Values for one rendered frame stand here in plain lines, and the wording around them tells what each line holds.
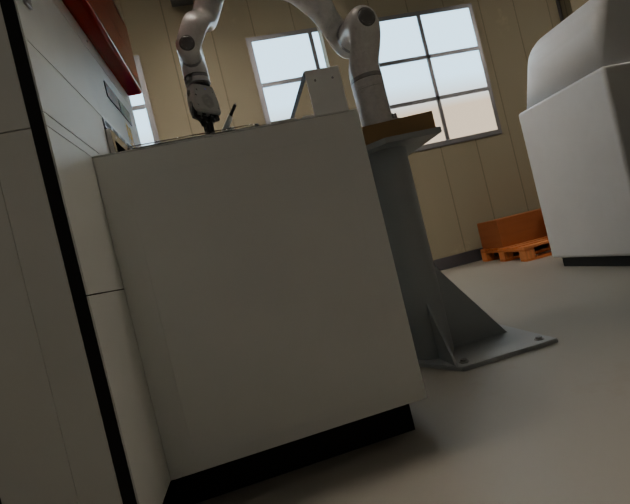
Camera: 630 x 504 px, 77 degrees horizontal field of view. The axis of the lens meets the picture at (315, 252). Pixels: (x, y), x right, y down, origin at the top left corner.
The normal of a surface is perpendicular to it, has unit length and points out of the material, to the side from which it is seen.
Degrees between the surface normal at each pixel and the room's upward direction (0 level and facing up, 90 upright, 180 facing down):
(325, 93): 90
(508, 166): 90
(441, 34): 90
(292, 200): 90
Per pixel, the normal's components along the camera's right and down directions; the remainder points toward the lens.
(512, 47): 0.14, -0.03
